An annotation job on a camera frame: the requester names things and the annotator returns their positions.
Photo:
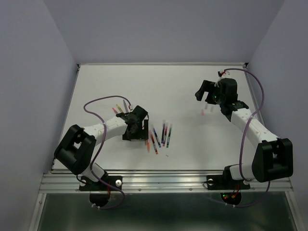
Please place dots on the dark red marker pen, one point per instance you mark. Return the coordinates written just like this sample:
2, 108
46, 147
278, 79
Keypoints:
163, 133

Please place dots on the green marker pen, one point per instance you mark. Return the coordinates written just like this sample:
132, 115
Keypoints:
169, 135

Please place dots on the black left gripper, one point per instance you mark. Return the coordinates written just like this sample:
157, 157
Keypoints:
142, 134

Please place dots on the blue marker pen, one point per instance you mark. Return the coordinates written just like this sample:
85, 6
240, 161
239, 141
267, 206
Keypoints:
155, 135

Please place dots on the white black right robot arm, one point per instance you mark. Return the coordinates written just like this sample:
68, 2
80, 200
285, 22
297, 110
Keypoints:
273, 158

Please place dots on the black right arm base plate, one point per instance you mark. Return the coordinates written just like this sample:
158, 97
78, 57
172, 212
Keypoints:
230, 189

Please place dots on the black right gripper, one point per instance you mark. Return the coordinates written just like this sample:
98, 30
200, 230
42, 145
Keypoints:
208, 86

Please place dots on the red orange marker pen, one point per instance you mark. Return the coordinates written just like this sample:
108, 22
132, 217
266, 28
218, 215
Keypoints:
153, 142

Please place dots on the yellow marker pen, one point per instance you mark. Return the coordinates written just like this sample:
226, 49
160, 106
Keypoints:
119, 108

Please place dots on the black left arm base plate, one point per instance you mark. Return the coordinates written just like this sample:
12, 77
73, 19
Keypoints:
103, 196

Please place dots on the grey purple marker pen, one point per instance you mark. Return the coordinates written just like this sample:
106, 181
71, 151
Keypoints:
125, 106

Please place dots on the light orange marker pen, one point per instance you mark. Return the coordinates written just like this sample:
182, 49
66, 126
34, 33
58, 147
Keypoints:
148, 147

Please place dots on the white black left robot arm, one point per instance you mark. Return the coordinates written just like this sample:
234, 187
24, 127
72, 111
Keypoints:
80, 146

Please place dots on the aluminium front frame rails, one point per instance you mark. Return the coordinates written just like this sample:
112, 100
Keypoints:
180, 181

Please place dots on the aluminium table edge rail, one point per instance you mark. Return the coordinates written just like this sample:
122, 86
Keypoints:
249, 79

